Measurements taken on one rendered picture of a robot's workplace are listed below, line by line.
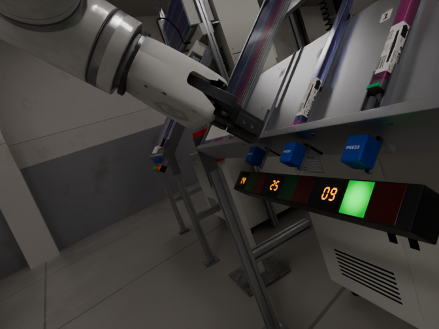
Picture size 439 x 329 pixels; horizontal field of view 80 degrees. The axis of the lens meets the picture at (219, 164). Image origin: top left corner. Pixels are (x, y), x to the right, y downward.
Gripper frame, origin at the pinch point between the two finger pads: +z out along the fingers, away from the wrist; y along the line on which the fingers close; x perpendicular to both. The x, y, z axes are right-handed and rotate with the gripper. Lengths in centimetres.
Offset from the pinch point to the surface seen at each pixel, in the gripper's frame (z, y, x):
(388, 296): 72, -23, -16
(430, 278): 62, -10, -7
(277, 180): 9.2, -2.8, -3.9
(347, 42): 8.3, 2.5, 17.2
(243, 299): 61, -75, -46
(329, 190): 9.2, 7.8, -4.4
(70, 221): -36, -350, -106
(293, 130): 6.0, 1.3, 2.4
